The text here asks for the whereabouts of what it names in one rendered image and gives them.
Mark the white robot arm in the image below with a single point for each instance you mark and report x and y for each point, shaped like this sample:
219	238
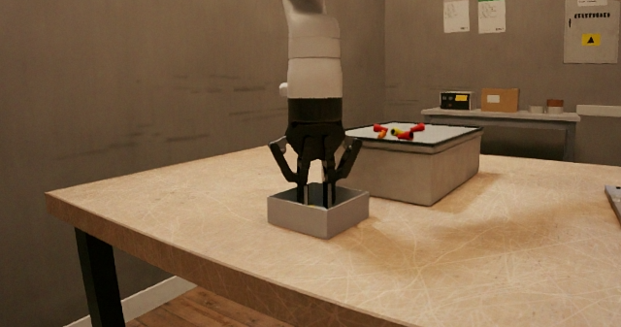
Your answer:
314	69

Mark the grey open-top square box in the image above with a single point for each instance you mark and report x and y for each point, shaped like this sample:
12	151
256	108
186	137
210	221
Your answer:
350	208

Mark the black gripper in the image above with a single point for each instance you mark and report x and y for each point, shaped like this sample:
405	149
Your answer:
313	141

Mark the red wire connector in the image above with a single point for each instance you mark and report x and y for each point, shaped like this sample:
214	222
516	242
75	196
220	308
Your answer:
378	128
418	127
408	135

